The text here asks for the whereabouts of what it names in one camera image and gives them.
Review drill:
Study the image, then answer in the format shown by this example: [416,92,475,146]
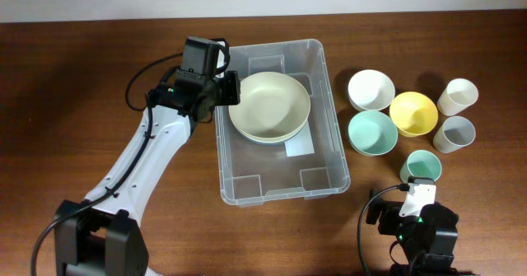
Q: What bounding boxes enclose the beige plate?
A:
[231,119,308,140]
[228,72,311,136]

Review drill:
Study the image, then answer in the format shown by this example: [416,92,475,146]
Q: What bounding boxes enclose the grey cup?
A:
[432,116,476,153]

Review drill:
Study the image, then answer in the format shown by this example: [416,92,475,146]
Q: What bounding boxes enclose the cream cup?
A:
[437,78,479,116]

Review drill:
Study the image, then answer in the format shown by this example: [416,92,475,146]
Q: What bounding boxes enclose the left black cable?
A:
[30,52,184,276]

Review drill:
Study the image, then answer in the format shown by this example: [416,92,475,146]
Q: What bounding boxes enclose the white bowl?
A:
[347,69,395,111]

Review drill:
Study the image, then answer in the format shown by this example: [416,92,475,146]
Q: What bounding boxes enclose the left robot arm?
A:
[51,68,240,275]

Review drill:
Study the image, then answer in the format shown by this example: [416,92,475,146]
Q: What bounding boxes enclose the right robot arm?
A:
[360,185,460,276]

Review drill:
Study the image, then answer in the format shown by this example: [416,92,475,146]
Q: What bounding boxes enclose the right black cable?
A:
[357,185,411,276]

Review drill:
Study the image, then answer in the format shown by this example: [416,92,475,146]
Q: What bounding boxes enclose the mint green cup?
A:
[399,150,442,183]

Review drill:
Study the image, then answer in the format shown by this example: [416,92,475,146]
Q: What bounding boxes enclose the dark blue plate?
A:
[236,128,289,145]

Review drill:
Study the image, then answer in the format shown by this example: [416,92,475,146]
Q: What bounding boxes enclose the mint green bowl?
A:
[347,110,399,157]

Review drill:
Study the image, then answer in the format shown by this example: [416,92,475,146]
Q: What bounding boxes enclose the black cable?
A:
[30,52,184,276]
[357,185,411,276]

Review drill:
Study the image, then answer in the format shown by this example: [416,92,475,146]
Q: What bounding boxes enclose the yellow bowl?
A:
[389,91,439,138]

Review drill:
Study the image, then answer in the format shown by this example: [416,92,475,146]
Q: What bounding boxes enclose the clear plastic storage bin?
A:
[214,39,351,207]

